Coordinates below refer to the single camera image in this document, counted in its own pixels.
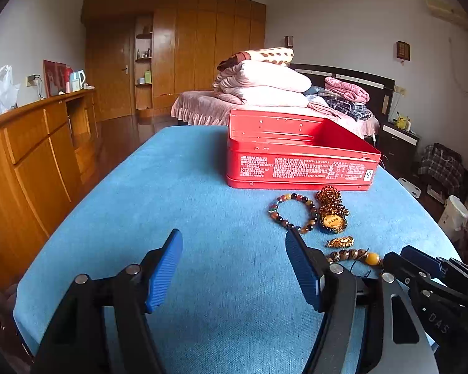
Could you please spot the red picture frame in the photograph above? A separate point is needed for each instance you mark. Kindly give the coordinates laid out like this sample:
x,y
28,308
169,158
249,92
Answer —
x,y
54,78

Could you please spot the plaid folded clothes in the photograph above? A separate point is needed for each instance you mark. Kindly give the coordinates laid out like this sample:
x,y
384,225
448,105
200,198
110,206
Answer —
x,y
357,111

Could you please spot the wooden wardrobe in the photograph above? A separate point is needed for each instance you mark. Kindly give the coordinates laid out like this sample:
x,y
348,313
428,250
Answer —
x,y
178,44

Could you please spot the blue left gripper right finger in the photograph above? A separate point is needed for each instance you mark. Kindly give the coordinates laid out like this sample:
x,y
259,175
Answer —
x,y
308,266

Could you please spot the white bathroom scale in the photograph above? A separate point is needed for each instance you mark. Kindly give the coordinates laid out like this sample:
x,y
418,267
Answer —
x,y
410,187

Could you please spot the upper pink folded quilt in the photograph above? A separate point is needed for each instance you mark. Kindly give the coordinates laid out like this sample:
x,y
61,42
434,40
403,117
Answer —
x,y
257,74

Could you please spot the brown wall calendar box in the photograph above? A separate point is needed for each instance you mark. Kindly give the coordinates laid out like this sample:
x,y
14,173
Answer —
x,y
403,51

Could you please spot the dark nightstand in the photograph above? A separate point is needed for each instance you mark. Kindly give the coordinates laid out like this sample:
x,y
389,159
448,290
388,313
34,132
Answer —
x,y
398,146

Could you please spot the lower pink folded quilt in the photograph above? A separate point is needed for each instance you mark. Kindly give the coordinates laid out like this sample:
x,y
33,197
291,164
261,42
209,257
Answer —
x,y
262,96

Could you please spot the plaid bag on chair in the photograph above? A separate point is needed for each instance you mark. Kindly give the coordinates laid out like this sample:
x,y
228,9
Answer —
x,y
443,165

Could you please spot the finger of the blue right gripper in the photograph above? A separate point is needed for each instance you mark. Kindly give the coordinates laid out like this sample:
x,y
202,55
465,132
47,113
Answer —
x,y
430,265
404,271

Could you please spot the yellow pikachu toy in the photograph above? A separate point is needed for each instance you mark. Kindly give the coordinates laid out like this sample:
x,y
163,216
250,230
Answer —
x,y
402,122

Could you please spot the dark wooden headboard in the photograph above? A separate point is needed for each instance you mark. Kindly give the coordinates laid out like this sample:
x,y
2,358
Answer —
x,y
379,88

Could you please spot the pink folded quilt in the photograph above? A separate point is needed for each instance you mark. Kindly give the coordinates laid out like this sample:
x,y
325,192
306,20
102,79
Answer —
x,y
262,96
257,74

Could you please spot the red thermos bottle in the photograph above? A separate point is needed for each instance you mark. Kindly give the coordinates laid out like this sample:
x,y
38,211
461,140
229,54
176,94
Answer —
x,y
67,79

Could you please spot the spotted yellow rolled blanket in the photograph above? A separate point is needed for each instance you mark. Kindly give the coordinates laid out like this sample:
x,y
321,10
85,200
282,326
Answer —
x,y
276,55

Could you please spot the golden ingot charm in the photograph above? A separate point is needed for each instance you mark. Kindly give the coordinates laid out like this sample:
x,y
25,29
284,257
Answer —
x,y
340,242

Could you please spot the light blue electric kettle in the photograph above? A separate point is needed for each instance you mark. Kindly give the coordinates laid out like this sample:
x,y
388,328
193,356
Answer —
x,y
77,80

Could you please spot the wooden sideboard cabinet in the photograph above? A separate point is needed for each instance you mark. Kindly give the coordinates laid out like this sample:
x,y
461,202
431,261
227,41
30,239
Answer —
x,y
49,161

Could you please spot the blue table cloth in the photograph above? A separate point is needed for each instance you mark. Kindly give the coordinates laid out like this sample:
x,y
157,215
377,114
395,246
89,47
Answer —
x,y
234,305

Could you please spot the wooden door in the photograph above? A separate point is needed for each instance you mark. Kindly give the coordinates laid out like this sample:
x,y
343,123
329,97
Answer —
x,y
107,59

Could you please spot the bed with pink cover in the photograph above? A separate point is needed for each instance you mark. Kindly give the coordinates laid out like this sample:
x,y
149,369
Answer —
x,y
203,108

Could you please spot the pink folded clothes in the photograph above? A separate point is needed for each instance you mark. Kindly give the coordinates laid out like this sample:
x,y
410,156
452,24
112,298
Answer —
x,y
351,92

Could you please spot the white trash bin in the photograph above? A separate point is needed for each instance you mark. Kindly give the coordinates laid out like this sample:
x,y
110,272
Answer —
x,y
454,218

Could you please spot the red metal tin box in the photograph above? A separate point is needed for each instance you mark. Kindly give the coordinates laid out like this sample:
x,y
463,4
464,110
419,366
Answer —
x,y
273,150

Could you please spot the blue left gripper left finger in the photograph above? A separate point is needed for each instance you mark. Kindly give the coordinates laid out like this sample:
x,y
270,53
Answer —
x,y
160,266

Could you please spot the wall air conditioner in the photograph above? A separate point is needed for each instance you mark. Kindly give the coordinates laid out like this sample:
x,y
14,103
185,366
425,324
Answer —
x,y
442,10

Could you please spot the white plastic bag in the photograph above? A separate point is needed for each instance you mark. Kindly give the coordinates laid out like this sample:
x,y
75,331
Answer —
x,y
8,89

